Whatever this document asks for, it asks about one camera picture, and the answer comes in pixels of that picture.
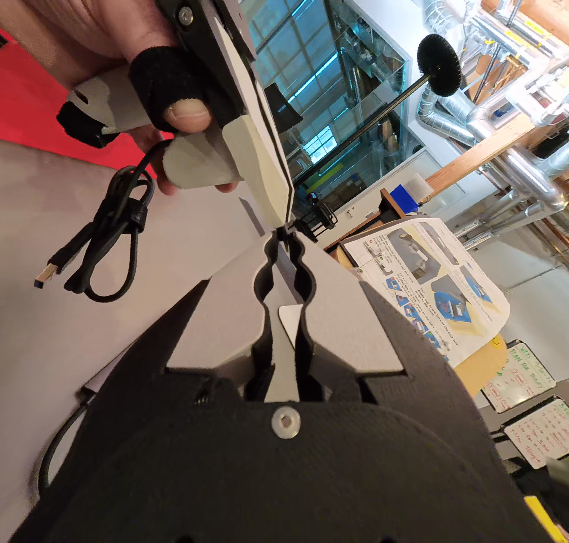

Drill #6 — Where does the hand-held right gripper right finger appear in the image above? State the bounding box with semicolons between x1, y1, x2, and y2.
289;230;405;402

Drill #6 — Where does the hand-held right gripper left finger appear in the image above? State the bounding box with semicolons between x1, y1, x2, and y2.
165;232;280;402

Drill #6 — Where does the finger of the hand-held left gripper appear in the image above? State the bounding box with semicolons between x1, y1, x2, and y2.
221;115;292;230
205;14;296;224

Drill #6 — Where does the black usb-c cable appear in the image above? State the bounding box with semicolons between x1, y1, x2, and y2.
35;138;175;304

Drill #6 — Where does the red plastic bin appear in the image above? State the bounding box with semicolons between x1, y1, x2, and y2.
0;31;175;180

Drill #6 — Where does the black USB cable bundle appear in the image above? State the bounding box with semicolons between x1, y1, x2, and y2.
38;389;96;497

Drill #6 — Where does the person's left hand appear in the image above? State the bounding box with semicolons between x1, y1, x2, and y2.
0;0;241;197

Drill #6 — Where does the white document stand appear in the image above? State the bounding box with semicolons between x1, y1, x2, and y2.
279;304;305;349

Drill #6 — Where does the black metal cart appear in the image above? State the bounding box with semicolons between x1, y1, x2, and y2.
295;203;338;241

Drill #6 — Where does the printed instruction sheet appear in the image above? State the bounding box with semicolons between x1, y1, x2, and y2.
344;216;511;369

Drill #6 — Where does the whiteboard with writing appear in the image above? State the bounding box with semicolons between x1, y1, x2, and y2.
482;340;556;412
502;398;569;469

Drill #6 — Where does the black stanchion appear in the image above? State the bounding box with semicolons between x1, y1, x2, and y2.
293;34;463;189

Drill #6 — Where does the dark table cable flap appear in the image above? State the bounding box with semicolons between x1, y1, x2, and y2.
239;197;268;238

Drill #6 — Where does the brown desk black frame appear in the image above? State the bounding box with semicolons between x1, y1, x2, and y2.
325;188;401;252

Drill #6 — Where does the silver air duct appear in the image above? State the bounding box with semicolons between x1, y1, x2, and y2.
407;0;569;241

